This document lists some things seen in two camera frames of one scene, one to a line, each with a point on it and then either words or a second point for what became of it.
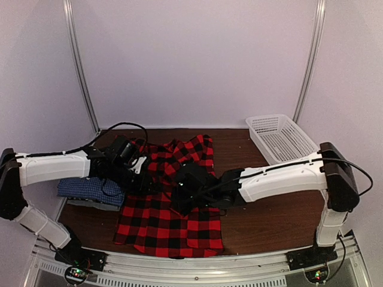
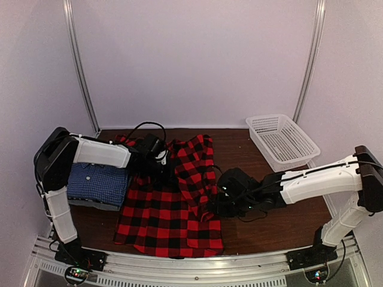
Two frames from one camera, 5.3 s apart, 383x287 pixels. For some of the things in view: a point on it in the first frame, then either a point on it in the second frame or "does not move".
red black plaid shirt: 149,222 does not move
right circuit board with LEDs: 316,276 does not move
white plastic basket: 280,139 does not move
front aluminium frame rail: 200,268 does not move
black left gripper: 142,186 -> 167,179
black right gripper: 180,201 -> 218,208
